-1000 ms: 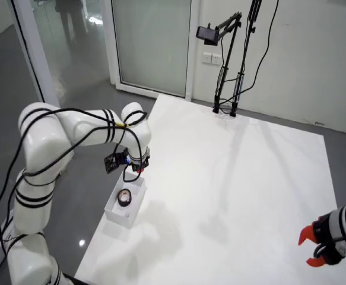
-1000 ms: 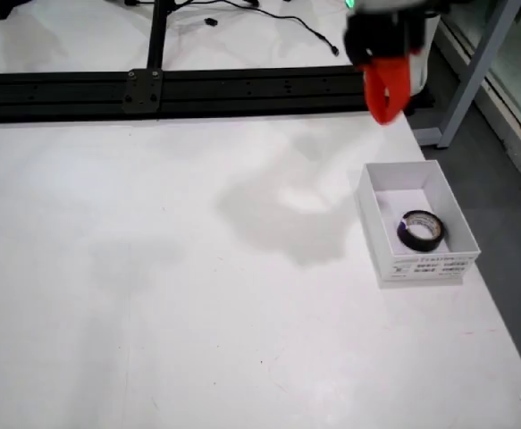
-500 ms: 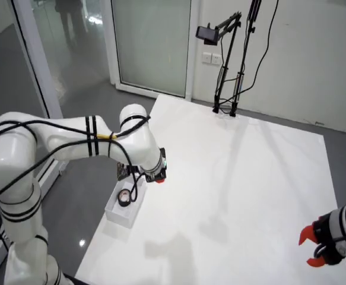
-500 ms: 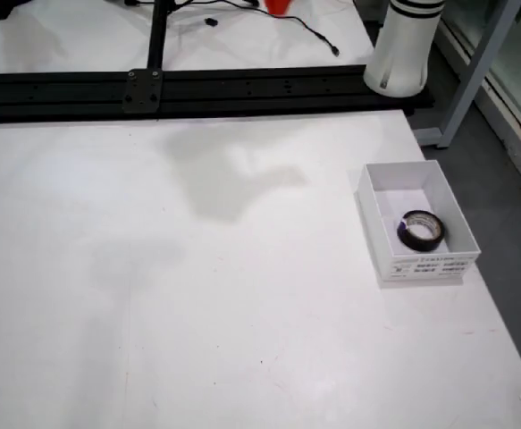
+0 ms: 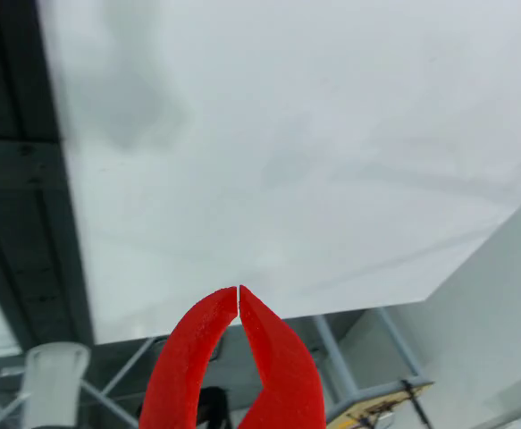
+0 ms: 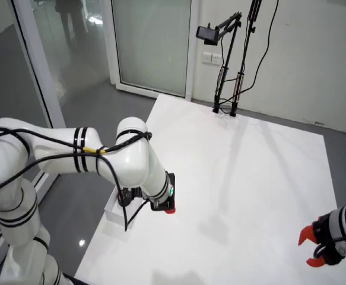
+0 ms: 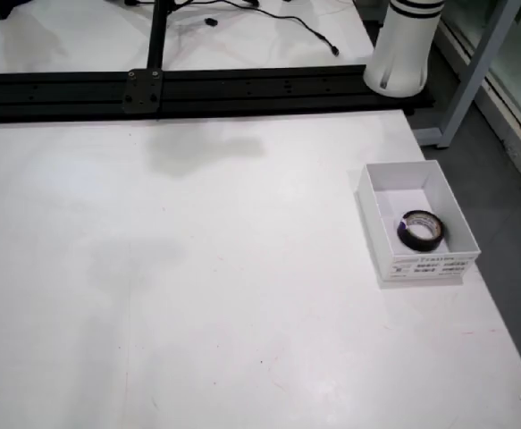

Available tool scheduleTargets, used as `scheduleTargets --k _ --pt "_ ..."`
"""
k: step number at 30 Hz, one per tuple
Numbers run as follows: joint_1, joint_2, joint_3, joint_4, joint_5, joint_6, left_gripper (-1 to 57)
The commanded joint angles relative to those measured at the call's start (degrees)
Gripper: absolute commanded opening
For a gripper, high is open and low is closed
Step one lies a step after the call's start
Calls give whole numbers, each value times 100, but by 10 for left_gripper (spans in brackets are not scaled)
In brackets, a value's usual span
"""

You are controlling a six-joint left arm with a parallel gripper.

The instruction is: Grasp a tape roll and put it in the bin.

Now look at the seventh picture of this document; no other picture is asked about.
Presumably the black tape roll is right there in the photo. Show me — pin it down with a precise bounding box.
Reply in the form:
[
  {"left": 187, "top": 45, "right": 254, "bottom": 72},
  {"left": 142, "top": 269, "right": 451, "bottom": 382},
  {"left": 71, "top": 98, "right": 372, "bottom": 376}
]
[{"left": 396, "top": 208, "right": 446, "bottom": 254}]

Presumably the white cardboard bin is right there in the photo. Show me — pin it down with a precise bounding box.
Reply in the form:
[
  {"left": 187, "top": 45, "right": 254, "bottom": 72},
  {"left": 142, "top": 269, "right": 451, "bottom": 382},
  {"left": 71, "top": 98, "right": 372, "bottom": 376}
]
[{"left": 355, "top": 159, "right": 483, "bottom": 287}]

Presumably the black stand foot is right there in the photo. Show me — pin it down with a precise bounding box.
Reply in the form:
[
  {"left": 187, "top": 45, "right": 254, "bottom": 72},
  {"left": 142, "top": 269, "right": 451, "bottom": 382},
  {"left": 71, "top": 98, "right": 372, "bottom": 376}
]
[{"left": 0, "top": 0, "right": 29, "bottom": 21}]

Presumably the black aluminium rail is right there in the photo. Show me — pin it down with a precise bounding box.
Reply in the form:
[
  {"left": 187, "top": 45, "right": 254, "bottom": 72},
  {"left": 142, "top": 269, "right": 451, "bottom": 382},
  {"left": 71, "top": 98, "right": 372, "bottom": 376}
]
[{"left": 0, "top": 64, "right": 438, "bottom": 124}]

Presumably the black bracket plate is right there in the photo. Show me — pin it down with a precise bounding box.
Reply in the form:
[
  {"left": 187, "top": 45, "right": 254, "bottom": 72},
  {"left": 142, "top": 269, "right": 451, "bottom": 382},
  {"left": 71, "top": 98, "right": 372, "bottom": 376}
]
[{"left": 123, "top": 69, "right": 162, "bottom": 114}]

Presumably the thin black table cable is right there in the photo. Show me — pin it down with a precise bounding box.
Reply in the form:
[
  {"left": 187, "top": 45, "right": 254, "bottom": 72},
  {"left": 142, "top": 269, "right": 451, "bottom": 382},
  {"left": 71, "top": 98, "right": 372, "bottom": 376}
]
[{"left": 165, "top": 0, "right": 342, "bottom": 58}]

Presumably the black upright post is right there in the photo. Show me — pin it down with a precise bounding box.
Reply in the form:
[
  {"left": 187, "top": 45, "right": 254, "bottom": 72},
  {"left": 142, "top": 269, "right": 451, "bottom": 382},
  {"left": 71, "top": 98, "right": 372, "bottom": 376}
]
[{"left": 146, "top": 0, "right": 174, "bottom": 72}]

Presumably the glass partition with frame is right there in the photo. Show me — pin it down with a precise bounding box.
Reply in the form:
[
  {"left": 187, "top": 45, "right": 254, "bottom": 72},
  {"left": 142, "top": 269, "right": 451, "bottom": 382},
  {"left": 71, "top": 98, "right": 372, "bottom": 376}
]
[{"left": 414, "top": 0, "right": 521, "bottom": 206}]

